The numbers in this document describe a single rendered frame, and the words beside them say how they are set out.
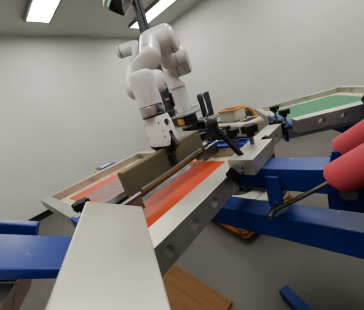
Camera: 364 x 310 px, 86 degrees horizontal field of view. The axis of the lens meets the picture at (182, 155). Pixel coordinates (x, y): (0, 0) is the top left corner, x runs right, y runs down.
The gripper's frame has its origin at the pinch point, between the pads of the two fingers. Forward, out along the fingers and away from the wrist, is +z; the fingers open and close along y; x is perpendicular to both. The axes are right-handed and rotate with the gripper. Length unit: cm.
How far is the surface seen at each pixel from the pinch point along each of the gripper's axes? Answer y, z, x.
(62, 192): 57, 7, 21
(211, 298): 25, 104, -17
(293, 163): -37.4, 0.8, 0.7
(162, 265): -25.9, 3.9, 29.6
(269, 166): -33.2, 0.9, 2.2
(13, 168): 368, 9, 10
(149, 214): -3.7, 9.5, 16.3
